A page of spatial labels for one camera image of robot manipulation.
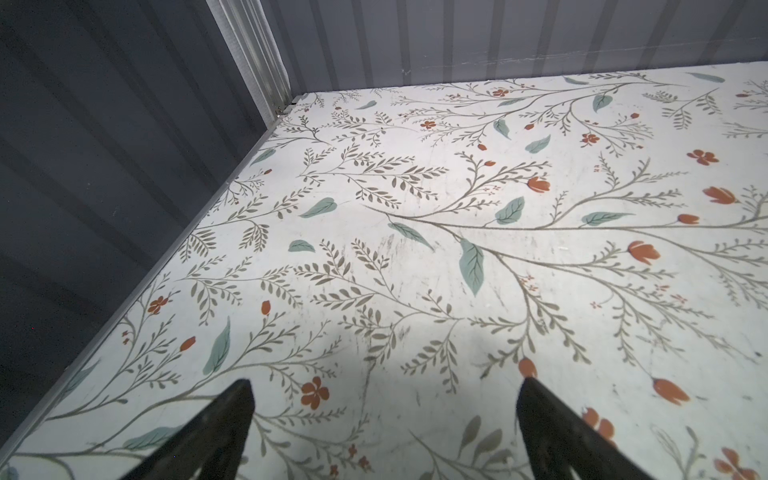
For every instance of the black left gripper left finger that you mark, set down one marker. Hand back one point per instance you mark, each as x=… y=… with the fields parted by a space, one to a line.
x=210 y=446

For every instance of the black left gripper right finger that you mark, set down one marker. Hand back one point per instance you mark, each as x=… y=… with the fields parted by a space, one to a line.
x=560 y=445

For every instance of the aluminium frame post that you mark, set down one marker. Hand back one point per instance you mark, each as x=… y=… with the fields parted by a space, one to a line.
x=251 y=42

